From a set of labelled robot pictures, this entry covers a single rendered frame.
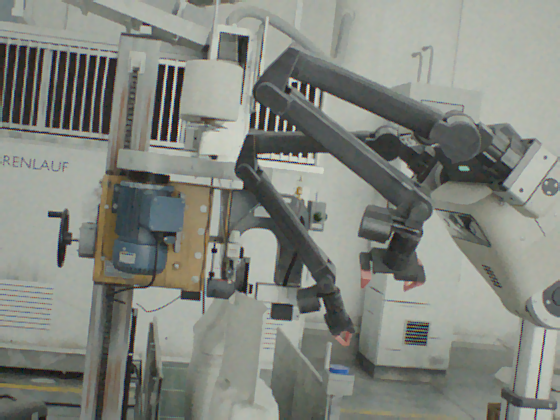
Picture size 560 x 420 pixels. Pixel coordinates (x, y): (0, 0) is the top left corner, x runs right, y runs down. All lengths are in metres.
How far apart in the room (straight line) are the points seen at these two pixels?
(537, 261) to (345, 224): 4.88
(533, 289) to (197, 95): 1.02
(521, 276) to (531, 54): 5.42
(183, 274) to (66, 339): 2.88
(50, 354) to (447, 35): 3.87
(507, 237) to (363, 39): 4.02
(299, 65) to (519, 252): 0.63
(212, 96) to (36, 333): 3.27
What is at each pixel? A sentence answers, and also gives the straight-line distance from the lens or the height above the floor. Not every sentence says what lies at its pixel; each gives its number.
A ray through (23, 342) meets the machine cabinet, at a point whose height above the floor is 0.22.
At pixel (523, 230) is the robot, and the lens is 1.90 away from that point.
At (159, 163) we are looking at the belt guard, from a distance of 2.33.
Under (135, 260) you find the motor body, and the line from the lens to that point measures 2.36.
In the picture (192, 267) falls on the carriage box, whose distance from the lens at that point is 2.57.
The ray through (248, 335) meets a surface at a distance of 2.16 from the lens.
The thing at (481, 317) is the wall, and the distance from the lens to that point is 7.22.
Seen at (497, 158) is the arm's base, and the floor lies 1.48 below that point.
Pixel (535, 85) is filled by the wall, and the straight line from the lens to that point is 7.30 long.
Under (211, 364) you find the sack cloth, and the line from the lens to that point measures 2.90.
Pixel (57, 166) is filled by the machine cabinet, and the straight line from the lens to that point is 5.29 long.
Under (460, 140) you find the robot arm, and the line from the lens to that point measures 1.69.
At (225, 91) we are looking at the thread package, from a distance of 2.37.
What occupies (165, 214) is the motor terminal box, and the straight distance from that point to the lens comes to 2.30.
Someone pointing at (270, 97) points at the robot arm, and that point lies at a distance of 1.67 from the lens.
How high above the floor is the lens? 1.40
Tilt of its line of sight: 3 degrees down
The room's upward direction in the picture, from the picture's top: 7 degrees clockwise
